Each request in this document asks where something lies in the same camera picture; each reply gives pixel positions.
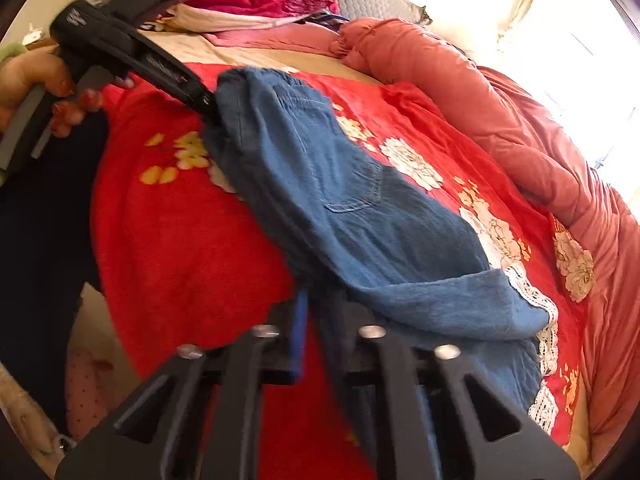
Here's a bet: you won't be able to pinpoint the blue denim lace-trimmed pants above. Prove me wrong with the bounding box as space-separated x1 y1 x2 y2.
203 67 550 454

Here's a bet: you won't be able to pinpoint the green sleeve left forearm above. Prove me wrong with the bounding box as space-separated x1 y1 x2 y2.
0 42 27 65

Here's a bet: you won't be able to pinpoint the left hand red nails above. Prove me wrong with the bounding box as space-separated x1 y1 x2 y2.
0 49 137 140

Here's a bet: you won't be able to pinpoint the stack of folded clothes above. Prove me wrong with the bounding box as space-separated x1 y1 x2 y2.
150 0 340 34

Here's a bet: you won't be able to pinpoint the red floral bedsheet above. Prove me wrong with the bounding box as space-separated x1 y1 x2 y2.
89 62 597 480

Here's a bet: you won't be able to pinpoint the pink-red quilted comforter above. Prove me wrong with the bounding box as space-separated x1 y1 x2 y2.
331 18 639 465

